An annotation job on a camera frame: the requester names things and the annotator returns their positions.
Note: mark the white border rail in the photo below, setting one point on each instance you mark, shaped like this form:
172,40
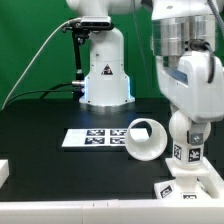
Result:
114,212
213,182

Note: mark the white front border rail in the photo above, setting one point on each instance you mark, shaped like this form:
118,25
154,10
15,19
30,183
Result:
114,212

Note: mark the white left border block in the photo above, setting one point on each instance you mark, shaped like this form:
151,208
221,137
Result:
4,171

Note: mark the white tag sheet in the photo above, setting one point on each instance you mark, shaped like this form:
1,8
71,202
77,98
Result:
94,137

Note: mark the white right border rail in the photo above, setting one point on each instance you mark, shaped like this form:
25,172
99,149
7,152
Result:
213,182

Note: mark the white lamp shade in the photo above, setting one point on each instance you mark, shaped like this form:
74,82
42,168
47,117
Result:
143,146

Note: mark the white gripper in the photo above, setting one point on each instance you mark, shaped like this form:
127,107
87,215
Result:
187,87

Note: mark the white lamp bulb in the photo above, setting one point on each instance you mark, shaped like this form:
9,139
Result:
184,154

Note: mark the white lamp base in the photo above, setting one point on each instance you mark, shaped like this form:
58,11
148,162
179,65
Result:
185,185

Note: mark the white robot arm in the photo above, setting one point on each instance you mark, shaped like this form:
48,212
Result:
183,38

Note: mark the black camera on stand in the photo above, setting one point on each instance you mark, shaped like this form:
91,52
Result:
83,50

